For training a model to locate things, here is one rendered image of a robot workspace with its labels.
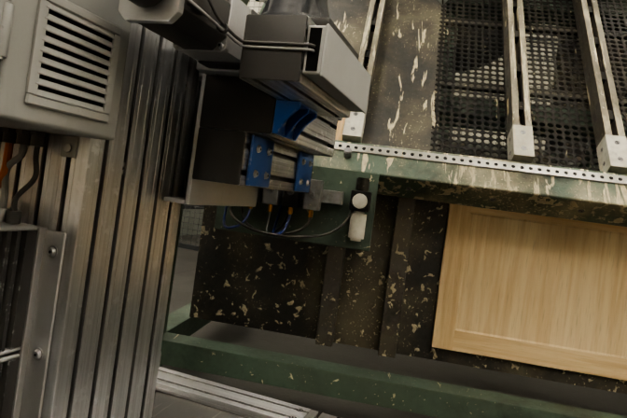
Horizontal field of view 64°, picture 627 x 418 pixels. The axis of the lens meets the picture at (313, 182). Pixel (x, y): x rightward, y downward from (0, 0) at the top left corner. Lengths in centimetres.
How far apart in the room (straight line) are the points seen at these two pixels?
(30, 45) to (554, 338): 174
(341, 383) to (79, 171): 115
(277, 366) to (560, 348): 94
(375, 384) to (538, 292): 64
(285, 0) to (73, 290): 63
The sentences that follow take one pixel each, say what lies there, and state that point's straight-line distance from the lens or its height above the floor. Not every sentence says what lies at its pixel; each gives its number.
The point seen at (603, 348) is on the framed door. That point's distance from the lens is 200.
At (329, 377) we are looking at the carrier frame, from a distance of 169.
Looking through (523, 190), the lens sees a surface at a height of 81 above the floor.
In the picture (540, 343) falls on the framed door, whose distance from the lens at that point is 194.
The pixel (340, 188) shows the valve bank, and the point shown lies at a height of 75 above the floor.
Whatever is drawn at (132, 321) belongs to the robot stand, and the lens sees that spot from 93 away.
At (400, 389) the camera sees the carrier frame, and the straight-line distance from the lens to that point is 169.
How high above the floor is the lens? 73
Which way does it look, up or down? 1 degrees up
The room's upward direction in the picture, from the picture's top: 8 degrees clockwise
